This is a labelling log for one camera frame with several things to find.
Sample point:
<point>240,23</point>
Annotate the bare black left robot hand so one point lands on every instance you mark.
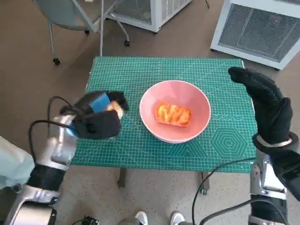
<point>89,103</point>

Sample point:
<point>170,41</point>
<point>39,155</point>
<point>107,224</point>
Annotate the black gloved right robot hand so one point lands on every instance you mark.
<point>272,110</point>

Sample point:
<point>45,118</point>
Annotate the round toy bread bun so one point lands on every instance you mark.
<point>116,109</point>

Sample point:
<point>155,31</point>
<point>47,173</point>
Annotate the pink bowl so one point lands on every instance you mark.
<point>199,107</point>

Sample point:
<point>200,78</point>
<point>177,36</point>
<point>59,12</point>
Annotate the rectangular toy bread loaf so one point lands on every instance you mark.
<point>173,114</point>

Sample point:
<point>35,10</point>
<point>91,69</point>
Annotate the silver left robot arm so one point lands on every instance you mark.
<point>58,145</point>

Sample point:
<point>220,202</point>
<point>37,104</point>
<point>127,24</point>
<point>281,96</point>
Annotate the green cutting mat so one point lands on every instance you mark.
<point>152,70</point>

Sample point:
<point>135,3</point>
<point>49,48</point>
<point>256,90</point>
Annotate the thin grey metal pole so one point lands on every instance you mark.
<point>102,28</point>

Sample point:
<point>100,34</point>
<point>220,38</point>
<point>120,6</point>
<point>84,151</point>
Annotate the large white vented cabinet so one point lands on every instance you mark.
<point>255,30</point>

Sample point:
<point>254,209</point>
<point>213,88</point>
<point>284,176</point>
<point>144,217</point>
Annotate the dark metal table leg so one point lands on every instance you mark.
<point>122,178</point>
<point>205,185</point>

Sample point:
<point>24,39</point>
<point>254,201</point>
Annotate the grey office chair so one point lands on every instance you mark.
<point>68,16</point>

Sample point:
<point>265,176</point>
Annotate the person's leg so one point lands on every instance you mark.
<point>11,164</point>

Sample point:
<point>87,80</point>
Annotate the small black device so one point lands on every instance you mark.
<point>90,220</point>

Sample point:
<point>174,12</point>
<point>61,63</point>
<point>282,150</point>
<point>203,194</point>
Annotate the white shoe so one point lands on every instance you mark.
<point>141,218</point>
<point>177,218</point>

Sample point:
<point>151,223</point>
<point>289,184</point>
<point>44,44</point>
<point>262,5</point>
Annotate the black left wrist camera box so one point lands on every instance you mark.
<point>100,126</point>

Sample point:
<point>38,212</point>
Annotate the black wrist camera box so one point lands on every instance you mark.
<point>100,126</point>
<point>293,185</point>

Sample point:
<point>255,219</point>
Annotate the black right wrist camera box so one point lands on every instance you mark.
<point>293,185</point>

